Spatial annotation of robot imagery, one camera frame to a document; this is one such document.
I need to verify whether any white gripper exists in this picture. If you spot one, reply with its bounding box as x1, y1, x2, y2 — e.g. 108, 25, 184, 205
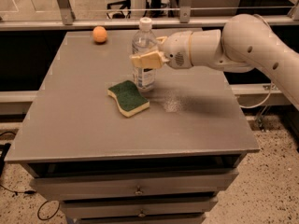
130, 31, 192, 69

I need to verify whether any grey drawer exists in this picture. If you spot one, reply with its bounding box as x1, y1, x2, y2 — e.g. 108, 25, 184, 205
61, 197, 218, 218
30, 168, 238, 201

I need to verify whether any black office chair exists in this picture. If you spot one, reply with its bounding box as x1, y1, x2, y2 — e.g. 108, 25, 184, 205
107, 0, 131, 19

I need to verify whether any green and yellow sponge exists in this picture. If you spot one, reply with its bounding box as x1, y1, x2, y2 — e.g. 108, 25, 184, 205
107, 80, 150, 118

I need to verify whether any lower grey drawer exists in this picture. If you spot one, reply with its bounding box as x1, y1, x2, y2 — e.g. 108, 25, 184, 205
61, 197, 218, 218

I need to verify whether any black cable on floor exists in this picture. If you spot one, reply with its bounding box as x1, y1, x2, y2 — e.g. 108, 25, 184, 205
0, 131, 61, 221

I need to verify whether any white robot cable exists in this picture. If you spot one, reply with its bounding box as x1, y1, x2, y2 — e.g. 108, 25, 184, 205
238, 82, 274, 110

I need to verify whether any orange ball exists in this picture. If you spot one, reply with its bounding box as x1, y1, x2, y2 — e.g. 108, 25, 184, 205
93, 26, 107, 43

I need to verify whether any upper grey drawer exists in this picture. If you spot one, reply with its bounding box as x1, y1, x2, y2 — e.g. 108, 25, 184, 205
30, 168, 238, 201

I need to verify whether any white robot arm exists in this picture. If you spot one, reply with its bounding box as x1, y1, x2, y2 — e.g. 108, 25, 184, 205
130, 14, 299, 108

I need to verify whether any metal railing frame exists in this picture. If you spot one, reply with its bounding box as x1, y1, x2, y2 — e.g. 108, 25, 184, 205
0, 0, 299, 31

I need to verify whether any clear plastic water bottle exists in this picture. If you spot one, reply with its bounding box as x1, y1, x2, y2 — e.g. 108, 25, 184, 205
132, 17, 157, 92

